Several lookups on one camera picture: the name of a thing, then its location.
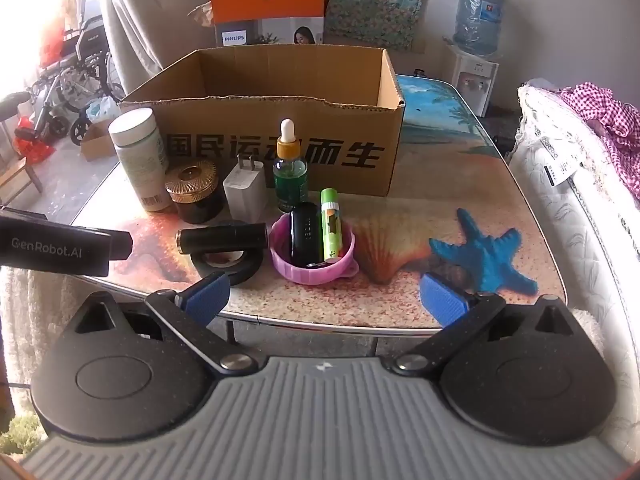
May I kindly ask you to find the light plastic bag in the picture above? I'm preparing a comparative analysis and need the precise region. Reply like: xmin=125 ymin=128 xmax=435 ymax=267
xmin=86 ymin=96 xmax=121 ymax=122

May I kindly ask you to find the wooden stool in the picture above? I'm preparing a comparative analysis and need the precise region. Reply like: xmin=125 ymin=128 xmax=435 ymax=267
xmin=0 ymin=157 xmax=43 ymax=201

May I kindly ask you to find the white supplement bottle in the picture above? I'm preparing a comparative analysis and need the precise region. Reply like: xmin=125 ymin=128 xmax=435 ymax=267
xmin=108 ymin=108 xmax=171 ymax=212

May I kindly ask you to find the pink plastic cup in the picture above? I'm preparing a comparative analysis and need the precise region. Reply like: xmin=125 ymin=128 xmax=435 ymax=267
xmin=269 ymin=210 xmax=361 ymax=286

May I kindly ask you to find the black oblong device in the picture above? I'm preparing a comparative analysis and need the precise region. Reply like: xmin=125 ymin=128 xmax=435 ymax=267
xmin=290 ymin=202 xmax=321 ymax=267

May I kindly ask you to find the black tape roll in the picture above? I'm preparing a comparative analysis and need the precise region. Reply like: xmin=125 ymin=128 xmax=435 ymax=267
xmin=192 ymin=247 xmax=264 ymax=287

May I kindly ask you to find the pink checked cloth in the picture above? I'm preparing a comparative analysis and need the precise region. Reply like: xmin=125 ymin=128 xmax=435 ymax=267
xmin=557 ymin=82 xmax=640 ymax=196

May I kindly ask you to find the orange hanging cloth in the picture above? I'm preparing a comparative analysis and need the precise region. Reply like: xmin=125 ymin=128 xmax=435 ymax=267
xmin=40 ymin=10 xmax=68 ymax=66

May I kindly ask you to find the black cylindrical tube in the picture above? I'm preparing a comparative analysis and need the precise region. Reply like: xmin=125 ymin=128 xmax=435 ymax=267
xmin=176 ymin=222 xmax=268 ymax=255

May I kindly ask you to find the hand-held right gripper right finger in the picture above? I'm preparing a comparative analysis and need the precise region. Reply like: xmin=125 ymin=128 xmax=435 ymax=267
xmin=387 ymin=272 xmax=576 ymax=376

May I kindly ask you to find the black jar with gold lid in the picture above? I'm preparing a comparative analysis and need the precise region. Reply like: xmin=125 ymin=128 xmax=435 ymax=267
xmin=165 ymin=159 xmax=226 ymax=224

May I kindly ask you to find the white charger plug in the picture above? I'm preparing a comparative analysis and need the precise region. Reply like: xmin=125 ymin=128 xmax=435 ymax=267
xmin=222 ymin=154 xmax=267 ymax=222

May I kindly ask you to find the beige curtain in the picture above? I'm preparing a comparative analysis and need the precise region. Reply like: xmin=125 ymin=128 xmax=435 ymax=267
xmin=97 ymin=0 xmax=216 ymax=98

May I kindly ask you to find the crumpled brown paper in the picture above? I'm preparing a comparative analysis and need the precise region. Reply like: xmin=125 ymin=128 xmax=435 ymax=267
xmin=187 ymin=2 xmax=217 ymax=28

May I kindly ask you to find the green dropper bottle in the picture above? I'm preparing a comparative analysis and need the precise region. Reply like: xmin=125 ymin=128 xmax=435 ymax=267
xmin=272 ymin=118 xmax=309 ymax=213

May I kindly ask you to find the green lip balm tube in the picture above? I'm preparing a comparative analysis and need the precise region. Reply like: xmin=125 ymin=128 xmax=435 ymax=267
xmin=320 ymin=187 xmax=342 ymax=263

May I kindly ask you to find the red plastic bag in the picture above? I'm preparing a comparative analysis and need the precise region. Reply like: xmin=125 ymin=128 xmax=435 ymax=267
xmin=15 ymin=115 xmax=56 ymax=163

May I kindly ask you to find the brown cardboard box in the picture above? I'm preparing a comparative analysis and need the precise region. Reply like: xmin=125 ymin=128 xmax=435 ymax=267
xmin=119 ymin=47 xmax=406 ymax=198

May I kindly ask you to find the blue water jug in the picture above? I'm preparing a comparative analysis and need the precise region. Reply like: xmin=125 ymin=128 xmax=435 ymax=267
xmin=453 ymin=0 xmax=506 ymax=56

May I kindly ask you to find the small cardboard box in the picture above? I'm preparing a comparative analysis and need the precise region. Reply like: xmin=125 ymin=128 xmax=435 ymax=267
xmin=80 ymin=120 xmax=118 ymax=162

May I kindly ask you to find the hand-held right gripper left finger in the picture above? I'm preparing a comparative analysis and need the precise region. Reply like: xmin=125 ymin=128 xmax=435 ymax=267
xmin=65 ymin=271 xmax=256 ymax=376

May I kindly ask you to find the wheelchair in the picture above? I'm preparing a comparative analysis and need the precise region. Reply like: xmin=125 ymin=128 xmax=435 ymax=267
xmin=30 ymin=15 xmax=126 ymax=146

